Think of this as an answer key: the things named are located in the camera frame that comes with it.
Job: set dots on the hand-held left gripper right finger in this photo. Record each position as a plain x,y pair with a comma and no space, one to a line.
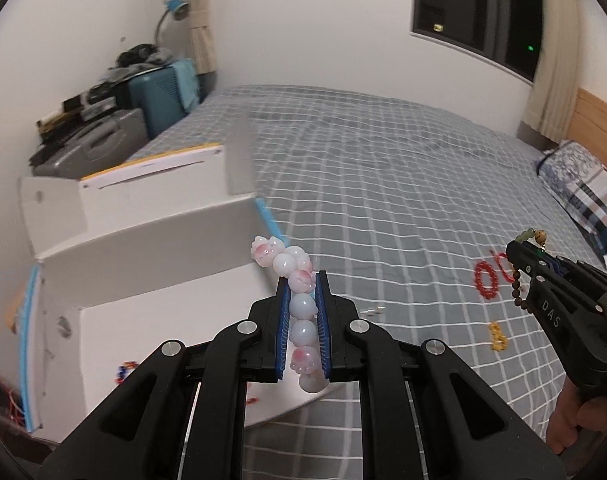
325,332

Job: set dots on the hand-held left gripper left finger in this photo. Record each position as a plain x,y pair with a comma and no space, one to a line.
282,332

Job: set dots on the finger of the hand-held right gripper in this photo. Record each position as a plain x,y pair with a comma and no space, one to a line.
523,260
581,277

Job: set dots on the white cardboard box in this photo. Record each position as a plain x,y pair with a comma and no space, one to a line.
148,270

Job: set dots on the person's right hand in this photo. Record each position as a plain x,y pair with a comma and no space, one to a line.
561,420

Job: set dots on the blue patterned pillow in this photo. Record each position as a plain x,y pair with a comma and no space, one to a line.
583,195

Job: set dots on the wooden headboard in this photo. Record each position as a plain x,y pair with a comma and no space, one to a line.
596,120

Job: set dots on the grey checkered bed sheet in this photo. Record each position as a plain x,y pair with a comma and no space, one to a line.
383,185

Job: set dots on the beige window curtain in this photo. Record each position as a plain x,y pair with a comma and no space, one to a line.
558,60

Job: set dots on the dark window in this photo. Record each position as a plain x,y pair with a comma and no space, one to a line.
463,5

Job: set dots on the blue suitcase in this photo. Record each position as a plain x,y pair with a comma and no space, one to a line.
156,97

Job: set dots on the light blue towel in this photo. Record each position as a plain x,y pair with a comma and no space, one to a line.
187,82

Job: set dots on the grey hard case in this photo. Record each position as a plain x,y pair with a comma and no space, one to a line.
93,142

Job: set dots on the stack of dark books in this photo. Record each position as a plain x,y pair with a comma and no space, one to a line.
78,107

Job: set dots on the pile of dark clothes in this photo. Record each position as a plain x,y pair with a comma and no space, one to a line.
141,55

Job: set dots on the beige tied curtain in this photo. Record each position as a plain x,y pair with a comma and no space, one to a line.
202,20

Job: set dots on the blue desk lamp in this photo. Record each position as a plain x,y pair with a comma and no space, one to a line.
177,7

